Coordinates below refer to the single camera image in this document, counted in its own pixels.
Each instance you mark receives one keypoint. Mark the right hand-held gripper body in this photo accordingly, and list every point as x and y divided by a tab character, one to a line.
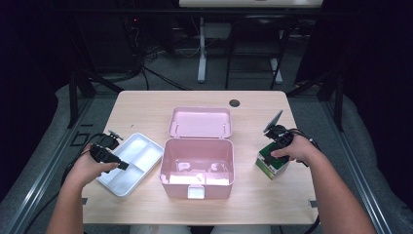
280	136

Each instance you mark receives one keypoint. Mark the person's left hand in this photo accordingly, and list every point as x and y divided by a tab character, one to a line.
84	170

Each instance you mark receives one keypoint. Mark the white compartment tray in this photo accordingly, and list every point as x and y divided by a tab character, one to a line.
136	156

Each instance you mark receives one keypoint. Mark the white desk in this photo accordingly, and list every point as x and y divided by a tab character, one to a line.
246	3

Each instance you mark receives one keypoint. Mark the pink storage box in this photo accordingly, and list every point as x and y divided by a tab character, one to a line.
198	152

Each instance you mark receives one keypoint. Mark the black metal stand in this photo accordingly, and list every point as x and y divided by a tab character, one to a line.
338	97
73	97

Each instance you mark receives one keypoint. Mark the person's right hand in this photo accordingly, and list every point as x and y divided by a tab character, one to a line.
300	149

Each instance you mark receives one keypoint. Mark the aluminium floor rail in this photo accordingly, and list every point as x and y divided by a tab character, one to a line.
360	182
39	182

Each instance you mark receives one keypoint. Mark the green and white carton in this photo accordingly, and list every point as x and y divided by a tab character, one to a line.
271	169

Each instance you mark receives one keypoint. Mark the black chair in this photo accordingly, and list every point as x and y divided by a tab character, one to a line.
256	39

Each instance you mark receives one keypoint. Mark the grey metal bracket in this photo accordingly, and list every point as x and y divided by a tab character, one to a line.
313	204

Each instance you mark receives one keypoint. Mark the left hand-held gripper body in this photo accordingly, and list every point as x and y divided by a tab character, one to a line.
102	154

